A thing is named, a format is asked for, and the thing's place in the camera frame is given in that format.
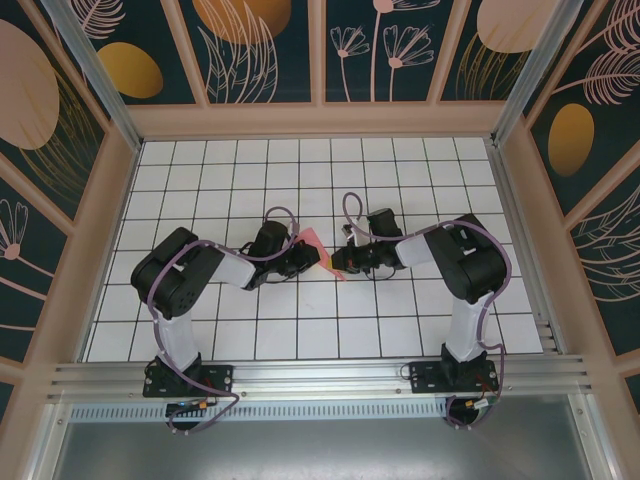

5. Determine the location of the pink square paper sheet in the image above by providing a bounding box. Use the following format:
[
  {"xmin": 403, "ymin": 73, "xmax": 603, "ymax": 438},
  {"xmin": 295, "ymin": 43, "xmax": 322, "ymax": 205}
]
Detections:
[{"xmin": 298, "ymin": 227, "xmax": 347, "ymax": 282}]

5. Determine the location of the grey metal sheet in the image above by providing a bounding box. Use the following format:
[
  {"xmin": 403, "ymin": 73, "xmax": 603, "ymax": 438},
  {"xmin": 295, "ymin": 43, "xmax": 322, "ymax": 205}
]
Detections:
[{"xmin": 47, "ymin": 419, "xmax": 601, "ymax": 480}]

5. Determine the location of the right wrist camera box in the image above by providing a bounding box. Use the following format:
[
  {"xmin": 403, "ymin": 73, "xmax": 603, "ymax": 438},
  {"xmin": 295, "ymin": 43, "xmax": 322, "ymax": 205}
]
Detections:
[{"xmin": 342, "ymin": 217, "xmax": 370, "ymax": 247}]

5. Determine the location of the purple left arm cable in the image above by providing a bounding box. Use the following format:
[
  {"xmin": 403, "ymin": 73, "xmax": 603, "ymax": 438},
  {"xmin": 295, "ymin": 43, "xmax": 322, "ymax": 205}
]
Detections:
[{"xmin": 148, "ymin": 207, "xmax": 300, "ymax": 436}]

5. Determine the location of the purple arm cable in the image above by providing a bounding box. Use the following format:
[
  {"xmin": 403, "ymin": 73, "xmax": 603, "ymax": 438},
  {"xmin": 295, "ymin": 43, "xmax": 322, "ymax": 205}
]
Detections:
[
  {"xmin": 148, "ymin": 207, "xmax": 300, "ymax": 436},
  {"xmin": 342, "ymin": 193, "xmax": 514, "ymax": 432}
]

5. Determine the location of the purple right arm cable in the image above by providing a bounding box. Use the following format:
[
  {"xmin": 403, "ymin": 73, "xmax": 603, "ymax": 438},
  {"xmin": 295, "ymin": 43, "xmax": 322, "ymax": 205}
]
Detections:
[{"xmin": 342, "ymin": 193, "xmax": 514, "ymax": 432}]

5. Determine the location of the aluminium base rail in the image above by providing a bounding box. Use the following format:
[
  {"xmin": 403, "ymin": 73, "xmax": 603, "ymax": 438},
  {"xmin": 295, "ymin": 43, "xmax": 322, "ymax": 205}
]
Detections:
[{"xmin": 47, "ymin": 353, "xmax": 597, "ymax": 402}]

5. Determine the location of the aluminium side rail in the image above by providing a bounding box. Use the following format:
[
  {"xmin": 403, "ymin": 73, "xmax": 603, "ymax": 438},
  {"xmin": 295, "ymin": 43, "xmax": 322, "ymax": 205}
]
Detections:
[{"xmin": 487, "ymin": 139, "xmax": 569, "ymax": 356}]

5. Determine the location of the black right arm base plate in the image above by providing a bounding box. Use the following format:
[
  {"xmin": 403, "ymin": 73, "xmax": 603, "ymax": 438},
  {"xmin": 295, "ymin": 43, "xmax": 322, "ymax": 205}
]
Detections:
[{"xmin": 408, "ymin": 360, "xmax": 501, "ymax": 394}]

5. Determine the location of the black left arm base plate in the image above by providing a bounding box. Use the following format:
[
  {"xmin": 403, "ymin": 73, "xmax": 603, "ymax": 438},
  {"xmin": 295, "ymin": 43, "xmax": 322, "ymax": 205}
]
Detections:
[{"xmin": 142, "ymin": 363, "xmax": 236, "ymax": 399}]

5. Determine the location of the perforated metal cable tray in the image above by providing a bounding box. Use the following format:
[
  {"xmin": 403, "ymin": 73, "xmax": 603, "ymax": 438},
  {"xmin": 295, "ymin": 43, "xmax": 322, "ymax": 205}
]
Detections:
[{"xmin": 69, "ymin": 402, "xmax": 454, "ymax": 424}]

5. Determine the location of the aluminium frame post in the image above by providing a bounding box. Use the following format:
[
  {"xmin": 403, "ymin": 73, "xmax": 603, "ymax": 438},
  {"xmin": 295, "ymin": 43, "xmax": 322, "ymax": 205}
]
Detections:
[
  {"xmin": 40, "ymin": 0, "xmax": 145, "ymax": 152},
  {"xmin": 489, "ymin": 0, "xmax": 596, "ymax": 149}
]

